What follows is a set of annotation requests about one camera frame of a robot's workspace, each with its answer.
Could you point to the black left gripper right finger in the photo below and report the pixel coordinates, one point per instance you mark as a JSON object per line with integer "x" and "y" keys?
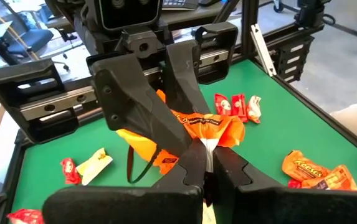
{"x": 274, "y": 208}

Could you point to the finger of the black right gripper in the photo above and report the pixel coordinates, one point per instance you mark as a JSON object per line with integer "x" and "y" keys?
{"x": 181, "y": 77}
{"x": 128, "y": 99}

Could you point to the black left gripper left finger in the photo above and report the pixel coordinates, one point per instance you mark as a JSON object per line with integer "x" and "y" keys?
{"x": 165, "y": 205}

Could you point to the orange Reese's candy pack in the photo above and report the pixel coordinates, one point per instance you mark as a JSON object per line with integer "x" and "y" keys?
{"x": 218, "y": 127}
{"x": 334, "y": 180}
{"x": 304, "y": 168}

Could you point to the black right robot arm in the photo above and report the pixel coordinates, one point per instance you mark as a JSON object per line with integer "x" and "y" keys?
{"x": 72, "y": 18}

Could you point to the yellow Sour Patch candy pack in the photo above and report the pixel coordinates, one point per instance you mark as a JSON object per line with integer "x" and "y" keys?
{"x": 94, "y": 165}

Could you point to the red white KitKat candy pack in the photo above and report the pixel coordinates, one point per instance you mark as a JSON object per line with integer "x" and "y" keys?
{"x": 254, "y": 109}

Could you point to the dark office desk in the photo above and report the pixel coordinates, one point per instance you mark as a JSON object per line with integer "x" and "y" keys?
{"x": 190, "y": 17}

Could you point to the grey mesh office chair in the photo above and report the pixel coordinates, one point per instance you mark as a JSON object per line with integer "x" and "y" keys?
{"x": 31, "y": 40}

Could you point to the black computer keyboard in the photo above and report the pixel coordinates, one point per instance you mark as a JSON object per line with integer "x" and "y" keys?
{"x": 179, "y": 3}

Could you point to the green table mat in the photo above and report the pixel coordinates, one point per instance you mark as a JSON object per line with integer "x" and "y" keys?
{"x": 290, "y": 124}

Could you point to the black labelled side plate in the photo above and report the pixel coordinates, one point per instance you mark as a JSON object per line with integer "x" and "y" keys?
{"x": 293, "y": 56}

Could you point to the black aluminium rig frame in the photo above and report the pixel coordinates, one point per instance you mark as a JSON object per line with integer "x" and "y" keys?
{"x": 249, "y": 31}

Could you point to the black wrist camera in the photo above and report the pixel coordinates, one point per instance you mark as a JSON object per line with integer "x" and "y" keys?
{"x": 128, "y": 14}

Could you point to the silver metal bracket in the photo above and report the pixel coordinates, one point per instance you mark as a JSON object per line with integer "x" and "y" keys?
{"x": 262, "y": 49}

